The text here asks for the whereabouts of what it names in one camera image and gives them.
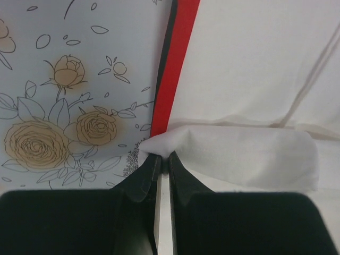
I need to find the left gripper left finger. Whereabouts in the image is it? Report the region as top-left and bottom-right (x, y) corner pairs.
(1, 154), (162, 254)

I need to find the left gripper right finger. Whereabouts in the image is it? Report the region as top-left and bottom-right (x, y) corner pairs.
(168, 152), (337, 254)

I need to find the white t-shirt red print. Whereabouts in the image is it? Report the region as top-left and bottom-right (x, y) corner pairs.
(138, 1), (339, 247)

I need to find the floral patterned table mat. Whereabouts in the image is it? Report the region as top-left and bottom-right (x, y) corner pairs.
(1, 1), (176, 192)

